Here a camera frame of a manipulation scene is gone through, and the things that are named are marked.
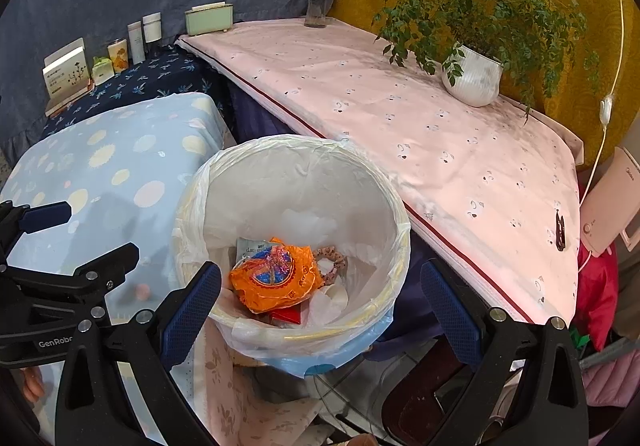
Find mustard yellow cloth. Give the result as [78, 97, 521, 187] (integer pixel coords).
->
[330, 0, 640, 177]

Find orange plastic bag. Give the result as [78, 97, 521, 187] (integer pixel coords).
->
[229, 236, 326, 316]

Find white cable with switch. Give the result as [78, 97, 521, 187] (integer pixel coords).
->
[577, 0, 627, 272]

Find red wrapper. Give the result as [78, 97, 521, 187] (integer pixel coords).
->
[270, 309, 303, 327]

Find red cloth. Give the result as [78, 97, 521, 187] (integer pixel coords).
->
[575, 243, 621, 352]

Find pink floral cloth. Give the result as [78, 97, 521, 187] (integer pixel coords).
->
[200, 326, 331, 446]

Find light blue dotted tablecloth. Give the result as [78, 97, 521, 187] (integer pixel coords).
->
[0, 92, 226, 377]

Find green tissue box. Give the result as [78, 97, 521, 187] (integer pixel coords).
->
[185, 1, 236, 36]

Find pink quilted cloth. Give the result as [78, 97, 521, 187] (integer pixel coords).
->
[582, 351, 640, 407]

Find wide white jar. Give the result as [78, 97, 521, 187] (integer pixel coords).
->
[142, 12, 163, 46]

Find pink appliance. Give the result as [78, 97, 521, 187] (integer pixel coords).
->
[580, 146, 640, 257]

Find white and gold box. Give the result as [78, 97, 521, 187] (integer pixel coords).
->
[42, 38, 93, 117]

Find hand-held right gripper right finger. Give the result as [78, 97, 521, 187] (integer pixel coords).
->
[420, 259, 586, 446]

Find navy leaf-print cloth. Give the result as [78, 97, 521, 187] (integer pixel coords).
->
[40, 44, 226, 139]

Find pink printed cloth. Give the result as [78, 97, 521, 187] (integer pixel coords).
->
[175, 17, 585, 327]

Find green packet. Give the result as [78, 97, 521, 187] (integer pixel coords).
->
[91, 56, 113, 84]

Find leopard print scrunchie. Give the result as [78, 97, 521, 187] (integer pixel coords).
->
[312, 246, 347, 284]

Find black thread snips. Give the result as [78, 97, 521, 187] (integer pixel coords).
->
[552, 209, 568, 252]

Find bin with white liner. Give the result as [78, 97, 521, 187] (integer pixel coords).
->
[172, 133, 413, 377]

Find green plant in white pot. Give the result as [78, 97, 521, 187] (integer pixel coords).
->
[345, 0, 601, 124]

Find small orange carton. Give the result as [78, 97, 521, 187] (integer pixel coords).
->
[107, 39, 131, 74]

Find slim white bottle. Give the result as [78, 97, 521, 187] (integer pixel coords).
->
[127, 21, 147, 64]

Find person's left hand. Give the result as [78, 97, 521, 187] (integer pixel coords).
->
[20, 366, 48, 404]

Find dark brown wooden furniture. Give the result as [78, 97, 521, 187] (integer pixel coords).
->
[385, 338, 481, 432]

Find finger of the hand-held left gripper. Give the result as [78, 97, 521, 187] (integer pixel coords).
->
[0, 200, 73, 252]
[0, 242, 141, 307]

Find grey card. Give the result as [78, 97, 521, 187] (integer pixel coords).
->
[235, 236, 273, 259]

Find green plastic leaves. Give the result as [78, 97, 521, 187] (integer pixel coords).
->
[572, 323, 593, 357]

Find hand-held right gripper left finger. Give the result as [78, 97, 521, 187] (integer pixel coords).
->
[52, 261, 223, 446]

